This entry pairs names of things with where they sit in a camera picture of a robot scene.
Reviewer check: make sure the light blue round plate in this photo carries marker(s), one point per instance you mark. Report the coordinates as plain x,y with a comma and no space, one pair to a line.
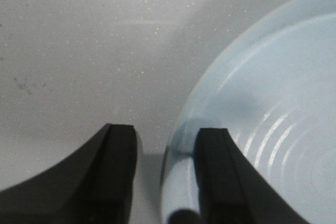
273,88

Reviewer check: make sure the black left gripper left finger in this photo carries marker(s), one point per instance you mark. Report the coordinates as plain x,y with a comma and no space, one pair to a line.
92,185

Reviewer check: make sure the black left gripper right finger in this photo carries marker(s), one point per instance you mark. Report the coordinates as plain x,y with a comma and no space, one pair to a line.
230,190

